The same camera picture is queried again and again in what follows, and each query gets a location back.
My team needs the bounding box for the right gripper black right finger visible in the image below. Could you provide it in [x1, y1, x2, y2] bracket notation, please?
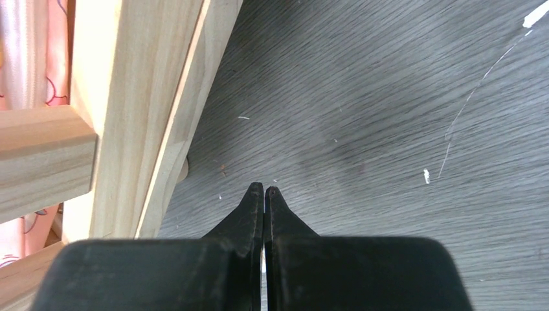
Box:
[263, 187, 472, 310]

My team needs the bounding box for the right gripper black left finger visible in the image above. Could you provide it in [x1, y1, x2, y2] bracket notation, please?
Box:
[31, 182, 264, 310]

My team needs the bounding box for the wooden slatted pet bed frame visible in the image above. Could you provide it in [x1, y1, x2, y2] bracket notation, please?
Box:
[1, 1, 242, 310]

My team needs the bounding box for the pink printed cushion with ties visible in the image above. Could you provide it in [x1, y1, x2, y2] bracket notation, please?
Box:
[1, 1, 69, 268]

